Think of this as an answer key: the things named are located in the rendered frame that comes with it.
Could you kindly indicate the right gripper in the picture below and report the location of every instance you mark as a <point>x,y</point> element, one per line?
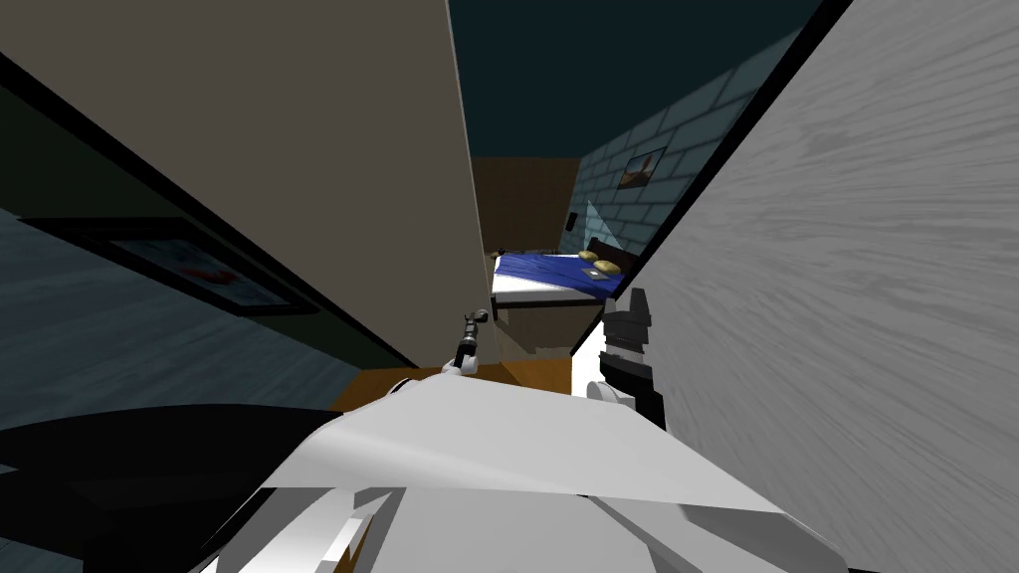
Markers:
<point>626,330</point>

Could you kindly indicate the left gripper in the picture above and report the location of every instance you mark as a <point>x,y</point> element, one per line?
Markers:
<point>475,317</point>

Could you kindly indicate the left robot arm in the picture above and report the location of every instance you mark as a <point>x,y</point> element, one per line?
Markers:
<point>119,477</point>

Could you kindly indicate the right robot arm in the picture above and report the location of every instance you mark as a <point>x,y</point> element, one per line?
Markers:
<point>641,390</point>

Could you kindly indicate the bed with blue cover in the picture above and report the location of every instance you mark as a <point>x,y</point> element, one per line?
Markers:
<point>541,274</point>

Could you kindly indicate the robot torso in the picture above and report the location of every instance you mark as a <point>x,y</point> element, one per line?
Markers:
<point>509,454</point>

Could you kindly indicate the dark framed orange picture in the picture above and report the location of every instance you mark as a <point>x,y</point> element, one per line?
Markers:
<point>642,169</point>

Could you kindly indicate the beige door leaf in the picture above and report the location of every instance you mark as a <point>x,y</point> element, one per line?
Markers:
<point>279,159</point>

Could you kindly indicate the black framed pale picture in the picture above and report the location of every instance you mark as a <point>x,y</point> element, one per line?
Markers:
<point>199,267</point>

